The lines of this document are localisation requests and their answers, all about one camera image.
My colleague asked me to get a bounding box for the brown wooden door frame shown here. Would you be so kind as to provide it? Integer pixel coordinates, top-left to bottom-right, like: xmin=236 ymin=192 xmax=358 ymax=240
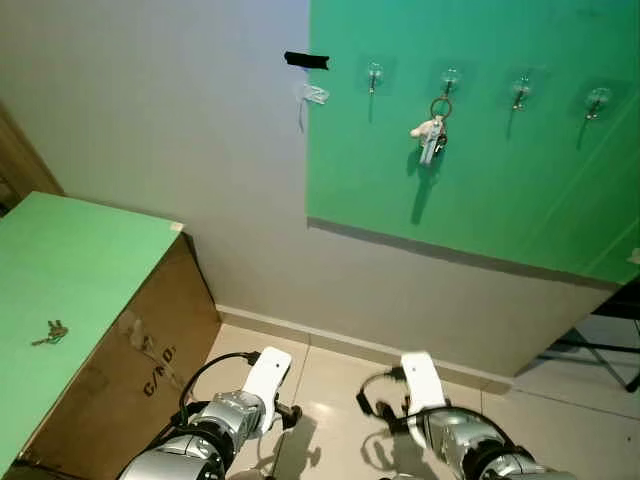
xmin=0 ymin=100 xmax=64 ymax=214

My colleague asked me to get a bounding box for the key bunch with white charm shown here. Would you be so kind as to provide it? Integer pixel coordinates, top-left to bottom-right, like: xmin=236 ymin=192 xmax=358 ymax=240
xmin=409 ymin=95 xmax=454 ymax=167

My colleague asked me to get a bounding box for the brown cardboard box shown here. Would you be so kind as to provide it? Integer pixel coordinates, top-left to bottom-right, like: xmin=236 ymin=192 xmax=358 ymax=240
xmin=14 ymin=232 xmax=222 ymax=479

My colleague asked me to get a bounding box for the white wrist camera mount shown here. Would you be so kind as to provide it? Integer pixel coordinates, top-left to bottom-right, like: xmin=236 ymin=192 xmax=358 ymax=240
xmin=399 ymin=351 xmax=449 ymax=417
xmin=242 ymin=346 xmax=294 ymax=435

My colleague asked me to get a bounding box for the beige wall baseboard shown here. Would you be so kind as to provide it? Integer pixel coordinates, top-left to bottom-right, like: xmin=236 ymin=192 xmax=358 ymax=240
xmin=214 ymin=304 xmax=517 ymax=397

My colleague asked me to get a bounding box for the clear tape piece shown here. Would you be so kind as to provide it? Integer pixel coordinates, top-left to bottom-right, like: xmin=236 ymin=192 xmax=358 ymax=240
xmin=295 ymin=83 xmax=330 ymax=107

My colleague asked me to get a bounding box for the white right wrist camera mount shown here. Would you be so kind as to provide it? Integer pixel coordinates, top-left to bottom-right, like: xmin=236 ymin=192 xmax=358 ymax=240
xmin=399 ymin=351 xmax=449 ymax=417

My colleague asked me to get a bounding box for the black metal stand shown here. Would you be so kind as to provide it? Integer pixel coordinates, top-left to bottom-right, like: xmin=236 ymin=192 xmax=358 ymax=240
xmin=538 ymin=278 xmax=640 ymax=393

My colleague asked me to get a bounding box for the green sheet on box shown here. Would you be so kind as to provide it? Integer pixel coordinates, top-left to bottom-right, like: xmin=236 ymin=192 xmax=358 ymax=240
xmin=0 ymin=191 xmax=185 ymax=473

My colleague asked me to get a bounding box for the black tape strip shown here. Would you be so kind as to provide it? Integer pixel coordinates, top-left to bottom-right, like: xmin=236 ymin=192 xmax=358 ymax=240
xmin=284 ymin=50 xmax=331 ymax=72

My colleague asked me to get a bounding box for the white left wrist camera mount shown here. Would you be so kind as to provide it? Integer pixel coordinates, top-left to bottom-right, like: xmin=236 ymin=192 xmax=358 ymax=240
xmin=242 ymin=346 xmax=294 ymax=435

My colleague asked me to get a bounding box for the green board on wall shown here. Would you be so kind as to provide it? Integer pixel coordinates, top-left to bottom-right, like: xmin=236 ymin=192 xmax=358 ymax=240
xmin=305 ymin=0 xmax=640 ymax=287

